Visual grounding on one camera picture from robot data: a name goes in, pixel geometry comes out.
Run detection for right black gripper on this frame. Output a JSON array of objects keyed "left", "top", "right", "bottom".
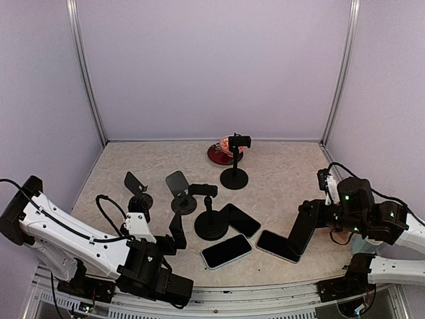
[{"left": 299, "top": 199, "right": 367, "bottom": 235}]

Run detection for phone black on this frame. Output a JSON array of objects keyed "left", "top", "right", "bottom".
[{"left": 288, "top": 205, "right": 317, "bottom": 256}]

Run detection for black pole stand clamp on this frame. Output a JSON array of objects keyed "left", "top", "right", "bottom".
[{"left": 189, "top": 183, "right": 228, "bottom": 241}]

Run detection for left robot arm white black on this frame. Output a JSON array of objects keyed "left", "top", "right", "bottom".
[{"left": 1, "top": 175, "right": 193, "bottom": 308}]

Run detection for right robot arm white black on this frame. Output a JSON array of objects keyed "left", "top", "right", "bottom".
[{"left": 291, "top": 177, "right": 424, "bottom": 295}]

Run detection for left folding phone stand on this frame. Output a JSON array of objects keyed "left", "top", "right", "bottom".
[{"left": 124, "top": 171, "right": 153, "bottom": 209}]

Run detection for folding phone stand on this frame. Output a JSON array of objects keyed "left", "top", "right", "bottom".
[
  {"left": 165, "top": 170, "right": 197, "bottom": 215},
  {"left": 124, "top": 171, "right": 153, "bottom": 209}
]

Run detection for middle folding phone stand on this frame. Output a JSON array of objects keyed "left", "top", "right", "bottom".
[{"left": 165, "top": 170, "right": 197, "bottom": 215}]

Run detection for phone lower left blue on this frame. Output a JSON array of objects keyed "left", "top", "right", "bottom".
[{"left": 201, "top": 234, "right": 253, "bottom": 270}]

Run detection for phone blue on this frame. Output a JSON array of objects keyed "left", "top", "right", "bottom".
[
  {"left": 220, "top": 203, "right": 261, "bottom": 239},
  {"left": 201, "top": 234, "right": 253, "bottom": 270}
]

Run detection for phone lower right pink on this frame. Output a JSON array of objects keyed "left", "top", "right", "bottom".
[{"left": 256, "top": 230, "right": 301, "bottom": 264}]

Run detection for phone upper left blue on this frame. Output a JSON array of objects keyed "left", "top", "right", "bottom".
[{"left": 220, "top": 203, "right": 261, "bottom": 239}]

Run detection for black pole stand centre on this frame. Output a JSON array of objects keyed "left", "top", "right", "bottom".
[{"left": 220, "top": 133, "right": 252, "bottom": 190}]

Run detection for orange white bowl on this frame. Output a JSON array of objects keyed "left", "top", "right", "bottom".
[{"left": 331, "top": 227, "right": 349, "bottom": 235}]

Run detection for light blue mug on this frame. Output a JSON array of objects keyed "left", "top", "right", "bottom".
[{"left": 351, "top": 234, "right": 378, "bottom": 255}]

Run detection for red saucer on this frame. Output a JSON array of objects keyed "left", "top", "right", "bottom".
[{"left": 207, "top": 143, "right": 234, "bottom": 165}]

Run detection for red patterned teacup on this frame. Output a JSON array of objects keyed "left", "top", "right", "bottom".
[{"left": 219, "top": 134, "right": 244, "bottom": 157}]

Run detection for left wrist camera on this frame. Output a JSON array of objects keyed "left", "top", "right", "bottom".
[{"left": 124, "top": 195, "right": 157, "bottom": 243}]

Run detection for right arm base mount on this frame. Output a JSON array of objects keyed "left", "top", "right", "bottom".
[{"left": 317, "top": 253, "right": 376, "bottom": 302}]

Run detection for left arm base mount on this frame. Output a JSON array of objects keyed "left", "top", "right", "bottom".
[{"left": 57, "top": 277, "right": 116, "bottom": 303}]

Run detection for front aluminium rail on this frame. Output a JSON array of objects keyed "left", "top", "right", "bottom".
[{"left": 23, "top": 262, "right": 409, "bottom": 319}]

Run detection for right aluminium frame post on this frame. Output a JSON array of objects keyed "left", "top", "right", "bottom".
[{"left": 321, "top": 0, "right": 361, "bottom": 148}]

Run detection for aluminium frame post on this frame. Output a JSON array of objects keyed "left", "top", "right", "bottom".
[
  {"left": 321, "top": 0, "right": 361, "bottom": 148},
  {"left": 66, "top": 0, "right": 109, "bottom": 148}
]

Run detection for left aluminium frame post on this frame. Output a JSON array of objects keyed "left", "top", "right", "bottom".
[{"left": 66, "top": 0, "right": 109, "bottom": 148}]

